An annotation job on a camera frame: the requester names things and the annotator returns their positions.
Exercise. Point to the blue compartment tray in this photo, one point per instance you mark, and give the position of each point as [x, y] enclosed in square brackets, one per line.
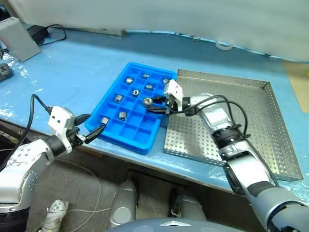
[135, 135]

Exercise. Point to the grey right robot leg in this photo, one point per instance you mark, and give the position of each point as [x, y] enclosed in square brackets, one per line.
[188, 205]

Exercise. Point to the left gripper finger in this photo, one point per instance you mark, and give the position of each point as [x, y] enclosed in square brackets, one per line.
[95, 133]
[82, 118]

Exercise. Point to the white patterned shoe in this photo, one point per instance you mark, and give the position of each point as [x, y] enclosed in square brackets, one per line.
[54, 212]

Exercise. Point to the grey left robot leg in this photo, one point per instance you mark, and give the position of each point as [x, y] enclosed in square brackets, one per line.
[124, 203]

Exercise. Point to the black power socket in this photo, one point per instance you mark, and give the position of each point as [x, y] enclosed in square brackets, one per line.
[4, 71]

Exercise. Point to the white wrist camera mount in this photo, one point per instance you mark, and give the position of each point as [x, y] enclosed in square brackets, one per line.
[175, 90]
[58, 118]

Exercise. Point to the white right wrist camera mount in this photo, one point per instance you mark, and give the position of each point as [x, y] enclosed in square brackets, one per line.
[175, 90]

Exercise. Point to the perforated metal tray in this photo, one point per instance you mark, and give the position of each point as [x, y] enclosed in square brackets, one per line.
[253, 101]

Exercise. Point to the grey robot torso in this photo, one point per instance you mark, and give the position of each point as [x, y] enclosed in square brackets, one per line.
[173, 226]

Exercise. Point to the black power adapter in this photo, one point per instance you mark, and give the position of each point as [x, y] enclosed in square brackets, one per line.
[36, 33]

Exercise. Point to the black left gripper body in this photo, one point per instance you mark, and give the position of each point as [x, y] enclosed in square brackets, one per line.
[76, 139]

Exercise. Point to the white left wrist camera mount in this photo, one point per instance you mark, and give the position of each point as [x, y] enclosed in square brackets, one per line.
[58, 118]

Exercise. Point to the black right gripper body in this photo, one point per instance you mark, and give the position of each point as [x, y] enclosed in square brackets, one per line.
[171, 106]

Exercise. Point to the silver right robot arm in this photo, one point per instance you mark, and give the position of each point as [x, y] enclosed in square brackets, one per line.
[217, 118]

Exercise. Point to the brown cardboard sheet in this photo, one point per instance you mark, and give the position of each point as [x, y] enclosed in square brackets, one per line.
[299, 82]

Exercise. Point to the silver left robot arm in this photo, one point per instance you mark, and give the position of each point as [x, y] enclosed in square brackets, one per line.
[26, 154]

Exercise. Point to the white tape roll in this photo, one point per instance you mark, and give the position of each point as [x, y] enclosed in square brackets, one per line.
[218, 46]

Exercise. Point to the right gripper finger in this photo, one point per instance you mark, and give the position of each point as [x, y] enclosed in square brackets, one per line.
[158, 111]
[159, 99]

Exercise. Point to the metal nut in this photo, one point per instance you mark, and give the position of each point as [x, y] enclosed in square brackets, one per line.
[104, 120]

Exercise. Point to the grey metal box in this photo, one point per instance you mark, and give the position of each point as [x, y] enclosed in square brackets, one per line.
[21, 46]

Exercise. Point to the grey robot leg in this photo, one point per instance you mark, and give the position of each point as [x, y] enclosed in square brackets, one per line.
[188, 205]
[124, 203]

